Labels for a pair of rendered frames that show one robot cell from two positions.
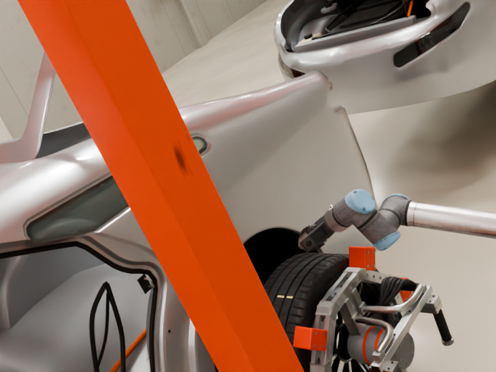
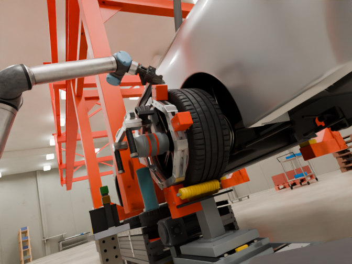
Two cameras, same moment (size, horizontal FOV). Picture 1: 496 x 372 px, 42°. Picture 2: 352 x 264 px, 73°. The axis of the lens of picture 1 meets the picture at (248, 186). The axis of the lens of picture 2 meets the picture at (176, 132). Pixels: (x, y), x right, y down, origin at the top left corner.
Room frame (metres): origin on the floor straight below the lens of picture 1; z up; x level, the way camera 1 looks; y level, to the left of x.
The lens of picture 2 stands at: (2.43, -1.52, 0.45)
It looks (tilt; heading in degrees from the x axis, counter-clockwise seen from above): 17 degrees up; 103
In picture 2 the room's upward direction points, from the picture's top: 18 degrees counter-clockwise
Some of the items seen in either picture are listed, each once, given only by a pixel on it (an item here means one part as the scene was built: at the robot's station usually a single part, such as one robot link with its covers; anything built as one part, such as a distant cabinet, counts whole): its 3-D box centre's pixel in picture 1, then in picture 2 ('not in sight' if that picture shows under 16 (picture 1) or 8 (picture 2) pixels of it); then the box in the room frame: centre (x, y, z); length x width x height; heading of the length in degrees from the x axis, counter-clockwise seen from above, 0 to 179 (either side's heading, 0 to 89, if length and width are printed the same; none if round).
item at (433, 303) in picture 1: (426, 303); (132, 124); (1.96, -0.41, 0.93); 0.09 x 0.05 x 0.05; 42
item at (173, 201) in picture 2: not in sight; (183, 199); (2.03, -0.12, 0.48); 0.16 x 0.12 x 0.17; 42
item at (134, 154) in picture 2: (442, 325); (131, 142); (1.94, -0.43, 0.83); 0.04 x 0.04 x 0.16
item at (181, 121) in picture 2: (398, 290); (181, 121); (2.21, -0.38, 0.85); 0.09 x 0.08 x 0.07; 132
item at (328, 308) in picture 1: (364, 344); (160, 143); (2.00, -0.15, 0.85); 0.54 x 0.07 x 0.54; 132
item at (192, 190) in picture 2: not in sight; (199, 188); (2.15, -0.17, 0.51); 0.29 x 0.06 x 0.06; 42
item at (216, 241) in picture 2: not in sight; (209, 221); (2.12, -0.03, 0.32); 0.40 x 0.30 x 0.28; 132
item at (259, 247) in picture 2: not in sight; (218, 254); (2.11, -0.01, 0.13); 0.50 x 0.36 x 0.10; 132
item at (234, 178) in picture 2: not in sight; (228, 177); (2.05, 3.23, 0.69); 0.52 x 0.17 x 0.35; 42
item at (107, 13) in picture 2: not in sight; (201, 20); (2.58, 1.11, 2.54); 2.58 x 0.12 x 0.42; 42
